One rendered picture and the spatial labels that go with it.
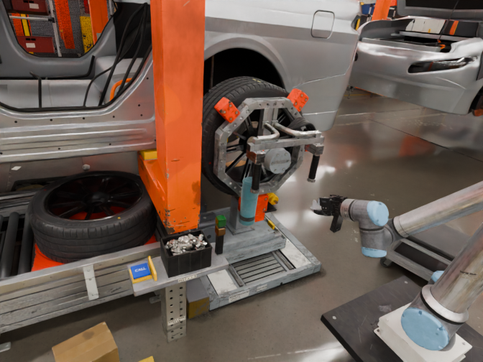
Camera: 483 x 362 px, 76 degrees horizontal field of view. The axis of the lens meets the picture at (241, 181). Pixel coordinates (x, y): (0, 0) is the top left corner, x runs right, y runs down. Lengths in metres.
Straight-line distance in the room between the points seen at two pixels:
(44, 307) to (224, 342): 0.87
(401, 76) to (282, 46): 2.14
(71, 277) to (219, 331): 0.78
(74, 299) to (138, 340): 0.37
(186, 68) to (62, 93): 1.44
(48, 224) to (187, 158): 0.78
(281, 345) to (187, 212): 0.84
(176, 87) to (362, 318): 1.29
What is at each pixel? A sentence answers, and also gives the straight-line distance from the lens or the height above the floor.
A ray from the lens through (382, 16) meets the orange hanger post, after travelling 6.02.
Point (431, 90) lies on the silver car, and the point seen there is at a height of 0.95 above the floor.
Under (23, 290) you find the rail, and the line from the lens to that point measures 1.73.
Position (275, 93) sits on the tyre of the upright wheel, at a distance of 1.69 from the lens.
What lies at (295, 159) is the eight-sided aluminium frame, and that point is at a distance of 1.85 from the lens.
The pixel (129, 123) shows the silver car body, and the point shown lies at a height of 0.91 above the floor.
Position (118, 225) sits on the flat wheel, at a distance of 1.70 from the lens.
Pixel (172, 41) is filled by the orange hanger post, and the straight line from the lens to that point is 1.24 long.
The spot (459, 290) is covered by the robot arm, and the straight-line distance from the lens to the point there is 1.24.
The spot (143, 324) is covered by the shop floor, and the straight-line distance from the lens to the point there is 1.88.
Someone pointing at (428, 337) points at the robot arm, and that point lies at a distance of 1.33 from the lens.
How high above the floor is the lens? 1.47
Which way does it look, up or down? 28 degrees down
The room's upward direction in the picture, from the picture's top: 6 degrees clockwise
